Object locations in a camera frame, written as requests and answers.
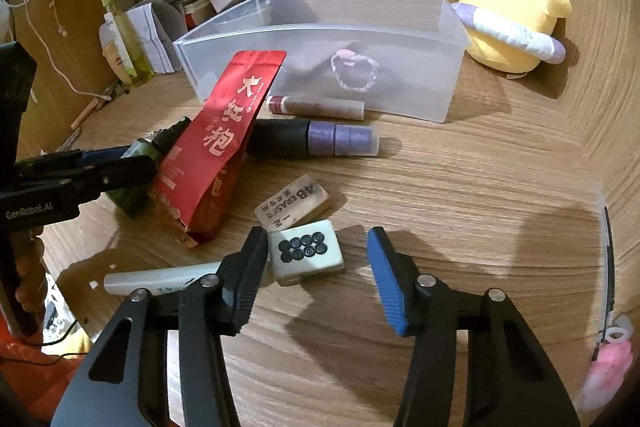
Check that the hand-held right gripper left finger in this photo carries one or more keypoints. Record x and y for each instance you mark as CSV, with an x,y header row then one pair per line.
x,y
245,292

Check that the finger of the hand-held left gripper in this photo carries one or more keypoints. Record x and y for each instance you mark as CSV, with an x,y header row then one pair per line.
x,y
125,174
105,153

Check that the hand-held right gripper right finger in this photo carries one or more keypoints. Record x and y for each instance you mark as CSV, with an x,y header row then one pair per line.
x,y
387,287

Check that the dark green bottle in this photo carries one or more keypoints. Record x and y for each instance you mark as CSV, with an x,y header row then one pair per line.
x,y
131,204

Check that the white mahjong tile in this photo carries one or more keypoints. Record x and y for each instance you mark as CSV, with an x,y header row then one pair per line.
x,y
305,257

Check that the red tea packet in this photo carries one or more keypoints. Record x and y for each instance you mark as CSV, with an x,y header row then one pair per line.
x,y
220,127

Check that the black marker purple cap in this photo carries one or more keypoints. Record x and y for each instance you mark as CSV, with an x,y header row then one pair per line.
x,y
280,138

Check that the clear plastic storage box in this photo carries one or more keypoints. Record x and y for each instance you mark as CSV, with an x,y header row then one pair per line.
x,y
400,72

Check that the person's left hand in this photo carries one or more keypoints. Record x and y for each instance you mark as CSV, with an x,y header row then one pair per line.
x,y
32,277

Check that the wooden stick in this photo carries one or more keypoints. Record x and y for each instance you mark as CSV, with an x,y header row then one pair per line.
x,y
84,114

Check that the white tube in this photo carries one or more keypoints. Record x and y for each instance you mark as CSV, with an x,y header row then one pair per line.
x,y
150,281

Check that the white eraser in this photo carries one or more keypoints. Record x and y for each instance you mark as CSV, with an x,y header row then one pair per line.
x,y
290,202

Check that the green spray bottle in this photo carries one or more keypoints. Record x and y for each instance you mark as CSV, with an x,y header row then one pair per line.
x,y
132,52

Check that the stack of white papers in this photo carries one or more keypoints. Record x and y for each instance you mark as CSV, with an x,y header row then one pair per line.
x,y
150,37

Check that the brown lipstick tube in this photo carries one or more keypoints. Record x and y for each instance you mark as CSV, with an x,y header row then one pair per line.
x,y
320,106

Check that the thin black rod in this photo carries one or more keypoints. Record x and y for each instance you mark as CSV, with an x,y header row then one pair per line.
x,y
607,257

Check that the pink fluffy pompom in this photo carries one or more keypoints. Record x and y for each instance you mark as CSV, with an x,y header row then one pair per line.
x,y
607,372

